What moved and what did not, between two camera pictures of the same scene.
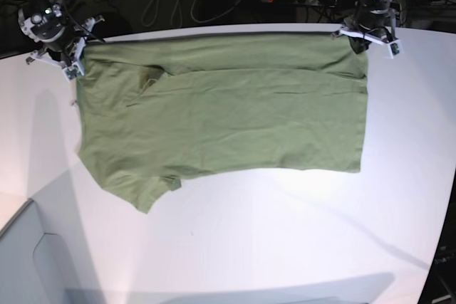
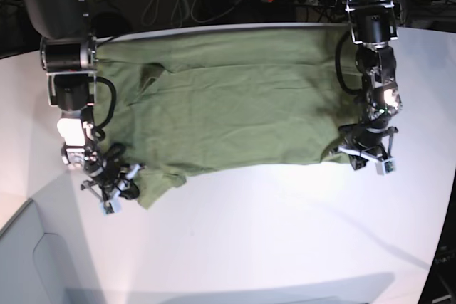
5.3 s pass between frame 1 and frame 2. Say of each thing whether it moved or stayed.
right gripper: moved
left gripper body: moved
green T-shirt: stayed
